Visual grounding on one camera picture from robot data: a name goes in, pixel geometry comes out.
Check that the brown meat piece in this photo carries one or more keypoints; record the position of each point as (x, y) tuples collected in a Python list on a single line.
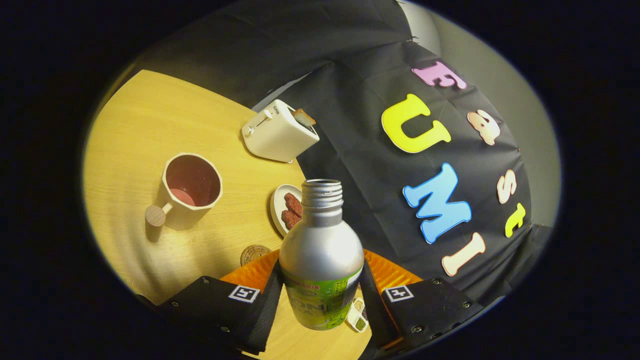
[(289, 220), (293, 203)]

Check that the white toaster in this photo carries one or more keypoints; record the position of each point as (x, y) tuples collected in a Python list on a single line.
[(277, 137)]

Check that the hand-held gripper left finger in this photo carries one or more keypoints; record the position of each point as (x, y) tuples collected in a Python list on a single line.
[(267, 315)]

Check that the round brown coaster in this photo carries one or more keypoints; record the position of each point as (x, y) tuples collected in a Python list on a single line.
[(252, 254)]

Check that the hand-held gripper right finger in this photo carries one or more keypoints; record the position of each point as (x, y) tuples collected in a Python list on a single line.
[(372, 310)]

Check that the beige cup with red inside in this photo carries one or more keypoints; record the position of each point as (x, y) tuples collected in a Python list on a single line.
[(187, 215)]

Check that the toast slice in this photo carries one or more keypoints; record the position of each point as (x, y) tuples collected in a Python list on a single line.
[(304, 117)]

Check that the white oval plate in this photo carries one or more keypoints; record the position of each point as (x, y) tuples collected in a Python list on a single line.
[(278, 205)]

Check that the silver bottle with green label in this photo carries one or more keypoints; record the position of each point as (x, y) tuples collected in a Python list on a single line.
[(320, 250)]

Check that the white divided dish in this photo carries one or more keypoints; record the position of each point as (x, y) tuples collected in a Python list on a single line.
[(357, 320)]

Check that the wooden table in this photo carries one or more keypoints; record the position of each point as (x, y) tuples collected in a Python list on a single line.
[(150, 115)]

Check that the black backdrop cloth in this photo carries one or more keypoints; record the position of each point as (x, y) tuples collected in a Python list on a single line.
[(360, 150)]

